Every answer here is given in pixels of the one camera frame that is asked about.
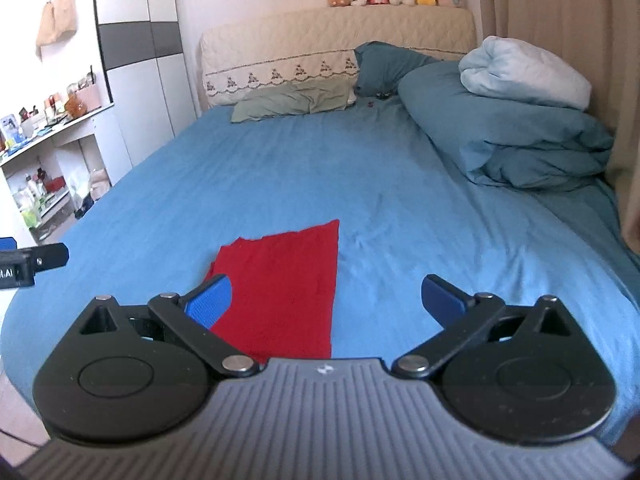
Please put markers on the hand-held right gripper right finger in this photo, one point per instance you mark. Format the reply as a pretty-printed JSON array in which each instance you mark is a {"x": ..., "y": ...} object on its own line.
[{"x": 442, "y": 301}]

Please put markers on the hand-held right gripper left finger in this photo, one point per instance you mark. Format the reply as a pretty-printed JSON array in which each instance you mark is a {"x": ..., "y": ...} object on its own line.
[{"x": 210, "y": 304}]

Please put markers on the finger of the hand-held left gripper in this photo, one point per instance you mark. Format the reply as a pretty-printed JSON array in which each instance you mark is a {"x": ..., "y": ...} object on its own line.
[{"x": 52, "y": 255}]

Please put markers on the red knit sweater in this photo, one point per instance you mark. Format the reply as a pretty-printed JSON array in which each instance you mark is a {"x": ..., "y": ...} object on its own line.
[{"x": 290, "y": 285}]

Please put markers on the red box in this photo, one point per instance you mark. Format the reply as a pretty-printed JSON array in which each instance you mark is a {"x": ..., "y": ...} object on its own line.
[{"x": 55, "y": 183}]

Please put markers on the bed with blue sheet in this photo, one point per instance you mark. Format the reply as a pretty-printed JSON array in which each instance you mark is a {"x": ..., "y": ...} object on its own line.
[{"x": 400, "y": 210}]

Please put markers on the white shelving unit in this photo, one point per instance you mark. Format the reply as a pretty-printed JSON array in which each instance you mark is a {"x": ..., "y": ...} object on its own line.
[{"x": 75, "y": 145}]

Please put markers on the orange jar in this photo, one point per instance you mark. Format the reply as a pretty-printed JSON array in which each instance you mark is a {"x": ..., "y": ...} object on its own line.
[{"x": 75, "y": 106}]

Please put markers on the pink box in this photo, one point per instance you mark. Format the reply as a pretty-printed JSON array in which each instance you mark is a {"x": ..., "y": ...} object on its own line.
[{"x": 91, "y": 97}]

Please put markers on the blue duvet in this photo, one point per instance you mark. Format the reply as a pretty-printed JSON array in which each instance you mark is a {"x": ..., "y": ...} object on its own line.
[{"x": 500, "y": 135}]

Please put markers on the white and grey wardrobe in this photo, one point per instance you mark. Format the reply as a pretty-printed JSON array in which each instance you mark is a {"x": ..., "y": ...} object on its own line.
[{"x": 145, "y": 100}]

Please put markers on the green pillow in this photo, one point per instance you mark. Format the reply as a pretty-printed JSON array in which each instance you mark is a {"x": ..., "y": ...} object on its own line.
[{"x": 285, "y": 102}]

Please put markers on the beige tote bag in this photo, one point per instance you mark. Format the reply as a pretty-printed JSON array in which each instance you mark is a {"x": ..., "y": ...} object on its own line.
[{"x": 57, "y": 20}]

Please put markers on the teal pillow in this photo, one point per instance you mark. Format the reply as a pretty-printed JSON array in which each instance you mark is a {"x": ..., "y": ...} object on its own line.
[{"x": 380, "y": 67}]

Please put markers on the light blue folded blanket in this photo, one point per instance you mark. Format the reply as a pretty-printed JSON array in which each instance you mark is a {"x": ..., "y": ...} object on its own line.
[{"x": 525, "y": 72}]

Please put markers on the beige quilted headboard cover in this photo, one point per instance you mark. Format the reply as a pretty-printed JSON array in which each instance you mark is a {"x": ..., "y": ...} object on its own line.
[{"x": 325, "y": 35}]

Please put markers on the beige curtain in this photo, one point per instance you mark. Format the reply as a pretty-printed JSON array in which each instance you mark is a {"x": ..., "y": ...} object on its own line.
[{"x": 575, "y": 10}]

